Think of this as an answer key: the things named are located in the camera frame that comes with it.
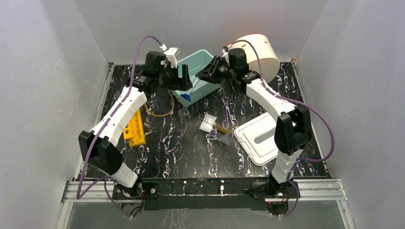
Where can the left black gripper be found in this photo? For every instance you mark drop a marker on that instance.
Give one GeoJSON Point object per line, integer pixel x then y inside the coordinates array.
{"type": "Point", "coordinates": [174, 76]}

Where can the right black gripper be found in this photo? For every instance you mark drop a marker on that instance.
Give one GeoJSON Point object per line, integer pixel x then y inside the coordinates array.
{"type": "Point", "coordinates": [209, 73]}

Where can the clear glass beaker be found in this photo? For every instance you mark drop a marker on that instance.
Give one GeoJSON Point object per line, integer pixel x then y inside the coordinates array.
{"type": "Point", "coordinates": [184, 115]}

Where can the blue-tipped glass rod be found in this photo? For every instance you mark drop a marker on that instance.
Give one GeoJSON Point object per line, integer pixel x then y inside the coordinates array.
{"type": "Point", "coordinates": [186, 95]}

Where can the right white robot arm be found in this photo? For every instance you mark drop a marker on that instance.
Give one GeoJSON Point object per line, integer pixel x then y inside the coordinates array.
{"type": "Point", "coordinates": [292, 122]}

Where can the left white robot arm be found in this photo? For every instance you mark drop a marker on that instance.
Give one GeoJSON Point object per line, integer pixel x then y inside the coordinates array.
{"type": "Point", "coordinates": [99, 145]}

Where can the tan rubber tube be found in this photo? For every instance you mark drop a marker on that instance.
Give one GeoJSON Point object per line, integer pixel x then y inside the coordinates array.
{"type": "Point", "coordinates": [166, 114]}

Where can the teal plastic bin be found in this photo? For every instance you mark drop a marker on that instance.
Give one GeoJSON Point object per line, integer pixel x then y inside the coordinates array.
{"type": "Point", "coordinates": [196, 62]}

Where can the clear plastic packet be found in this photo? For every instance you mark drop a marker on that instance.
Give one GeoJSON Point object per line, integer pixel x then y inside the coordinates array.
{"type": "Point", "coordinates": [207, 123]}

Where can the metal test tube clamp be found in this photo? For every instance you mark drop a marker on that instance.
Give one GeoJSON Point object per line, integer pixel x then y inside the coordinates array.
{"type": "Point", "coordinates": [231, 119]}

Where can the test tube brush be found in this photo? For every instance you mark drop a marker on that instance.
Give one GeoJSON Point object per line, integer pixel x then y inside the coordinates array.
{"type": "Point", "coordinates": [222, 129]}

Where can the cream cylindrical container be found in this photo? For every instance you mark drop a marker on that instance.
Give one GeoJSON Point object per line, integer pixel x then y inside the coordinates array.
{"type": "Point", "coordinates": [262, 60]}

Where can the clear glass funnel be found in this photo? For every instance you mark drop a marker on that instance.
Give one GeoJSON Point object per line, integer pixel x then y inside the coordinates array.
{"type": "Point", "coordinates": [226, 139]}

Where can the yellow test tube rack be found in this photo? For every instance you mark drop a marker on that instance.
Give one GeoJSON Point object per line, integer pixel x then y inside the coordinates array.
{"type": "Point", "coordinates": [134, 131]}

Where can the white plastic lid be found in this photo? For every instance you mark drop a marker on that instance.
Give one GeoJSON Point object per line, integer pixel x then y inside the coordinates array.
{"type": "Point", "coordinates": [257, 139]}

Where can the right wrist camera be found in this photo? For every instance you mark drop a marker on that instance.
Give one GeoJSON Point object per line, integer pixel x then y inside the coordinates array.
{"type": "Point", "coordinates": [226, 48]}

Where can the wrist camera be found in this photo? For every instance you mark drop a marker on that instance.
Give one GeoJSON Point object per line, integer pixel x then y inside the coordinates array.
{"type": "Point", "coordinates": [171, 54]}
{"type": "Point", "coordinates": [226, 48]}

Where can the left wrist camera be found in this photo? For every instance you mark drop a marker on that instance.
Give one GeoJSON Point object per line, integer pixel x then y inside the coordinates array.
{"type": "Point", "coordinates": [171, 54]}

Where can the aluminium frame rail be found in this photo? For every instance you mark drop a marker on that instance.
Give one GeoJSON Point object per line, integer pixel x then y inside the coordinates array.
{"type": "Point", "coordinates": [154, 189]}

